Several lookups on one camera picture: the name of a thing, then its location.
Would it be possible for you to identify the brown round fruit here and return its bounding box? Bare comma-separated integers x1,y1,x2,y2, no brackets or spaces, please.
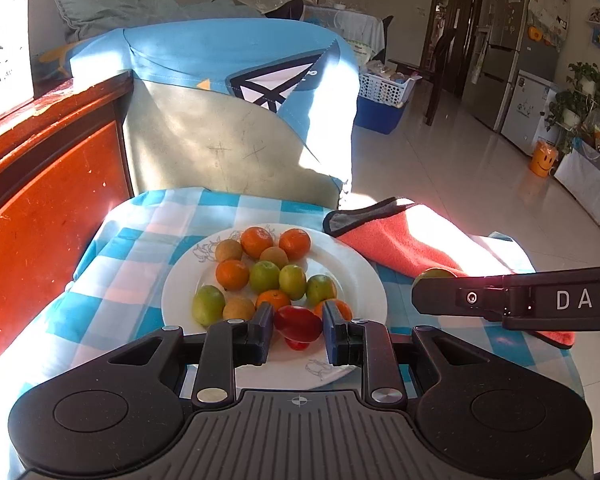
259,246,289,269
415,269,455,282
222,296,257,321
214,240,244,263

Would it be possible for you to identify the green jujube fruit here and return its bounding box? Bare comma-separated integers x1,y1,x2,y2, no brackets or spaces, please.
193,285,225,327

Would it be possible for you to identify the green fruit bottom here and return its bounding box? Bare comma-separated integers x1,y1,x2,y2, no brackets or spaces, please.
306,274,338,308

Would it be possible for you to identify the red cherry tomato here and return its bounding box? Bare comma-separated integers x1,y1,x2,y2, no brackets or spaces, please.
285,339,310,351
274,306,323,344

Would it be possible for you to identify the green round fruit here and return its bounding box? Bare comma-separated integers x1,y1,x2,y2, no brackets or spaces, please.
249,261,280,295

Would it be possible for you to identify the green yellow fruit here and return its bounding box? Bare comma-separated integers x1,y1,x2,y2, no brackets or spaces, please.
278,264,306,301

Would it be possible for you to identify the small orange tangerine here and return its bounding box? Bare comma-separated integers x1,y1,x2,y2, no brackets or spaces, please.
278,229,312,261

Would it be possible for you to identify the coral red towel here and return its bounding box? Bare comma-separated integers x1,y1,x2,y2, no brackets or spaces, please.
322,196,578,350

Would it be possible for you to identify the white planter box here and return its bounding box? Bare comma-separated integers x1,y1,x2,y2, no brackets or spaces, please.
554,139,600,227

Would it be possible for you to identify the blue checkered tablecloth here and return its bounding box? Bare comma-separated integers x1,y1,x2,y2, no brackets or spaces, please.
0,188,583,479

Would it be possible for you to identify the orange smiley bin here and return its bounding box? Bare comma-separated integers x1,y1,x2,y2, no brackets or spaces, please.
529,140,559,178

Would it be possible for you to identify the white floral plate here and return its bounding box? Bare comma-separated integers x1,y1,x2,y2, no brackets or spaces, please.
161,228,388,390

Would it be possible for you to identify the white small fridge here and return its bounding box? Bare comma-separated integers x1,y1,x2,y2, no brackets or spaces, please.
501,70,562,156

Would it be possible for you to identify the blue storage box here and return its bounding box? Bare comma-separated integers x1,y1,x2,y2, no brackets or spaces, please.
354,96,406,136

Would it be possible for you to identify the green potted plant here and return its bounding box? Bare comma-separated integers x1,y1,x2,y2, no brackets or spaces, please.
545,62,600,155

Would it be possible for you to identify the white plastic basket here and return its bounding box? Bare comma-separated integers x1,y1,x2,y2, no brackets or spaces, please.
358,73,422,108

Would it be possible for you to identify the dark wooden chair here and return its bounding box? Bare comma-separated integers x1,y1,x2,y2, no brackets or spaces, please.
400,28,457,126

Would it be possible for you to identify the silver refrigerator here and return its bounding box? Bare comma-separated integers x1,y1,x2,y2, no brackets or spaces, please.
472,0,570,131

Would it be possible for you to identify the blue grey shark cushion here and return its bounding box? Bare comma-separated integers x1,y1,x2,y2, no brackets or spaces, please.
33,18,358,207

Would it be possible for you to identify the grey green pillow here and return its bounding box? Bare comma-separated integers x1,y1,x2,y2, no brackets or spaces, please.
54,0,263,44

